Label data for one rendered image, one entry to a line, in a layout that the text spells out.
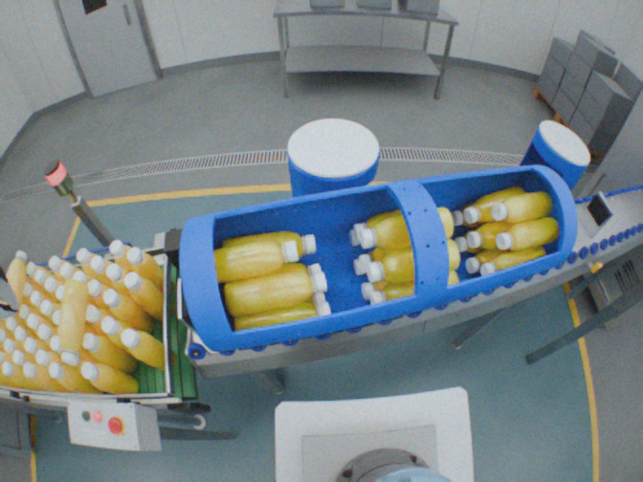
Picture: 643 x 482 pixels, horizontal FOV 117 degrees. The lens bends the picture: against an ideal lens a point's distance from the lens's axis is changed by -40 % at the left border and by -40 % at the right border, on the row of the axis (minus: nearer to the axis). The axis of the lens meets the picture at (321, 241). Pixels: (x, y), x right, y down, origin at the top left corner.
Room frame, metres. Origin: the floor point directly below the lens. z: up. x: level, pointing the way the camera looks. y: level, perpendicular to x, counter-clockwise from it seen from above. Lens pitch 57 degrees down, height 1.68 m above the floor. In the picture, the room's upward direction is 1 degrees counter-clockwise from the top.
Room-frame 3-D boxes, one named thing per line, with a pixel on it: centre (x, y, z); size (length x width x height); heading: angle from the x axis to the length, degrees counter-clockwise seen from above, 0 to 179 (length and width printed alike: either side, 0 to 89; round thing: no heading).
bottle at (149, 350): (0.16, 0.41, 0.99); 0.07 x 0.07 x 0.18
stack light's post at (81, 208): (0.55, 0.76, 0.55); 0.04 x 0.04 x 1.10; 11
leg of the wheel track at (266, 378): (0.22, 0.24, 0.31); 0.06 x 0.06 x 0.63; 11
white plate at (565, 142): (0.90, -1.05, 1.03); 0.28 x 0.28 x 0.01
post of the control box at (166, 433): (-0.05, 0.46, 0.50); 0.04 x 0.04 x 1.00; 11
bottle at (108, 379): (0.06, 0.52, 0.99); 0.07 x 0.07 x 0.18
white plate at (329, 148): (0.77, -0.04, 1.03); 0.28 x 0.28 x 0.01
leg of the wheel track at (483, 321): (0.40, -0.73, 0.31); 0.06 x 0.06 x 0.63; 11
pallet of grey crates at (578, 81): (2.68, -3.15, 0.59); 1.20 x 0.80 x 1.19; 1
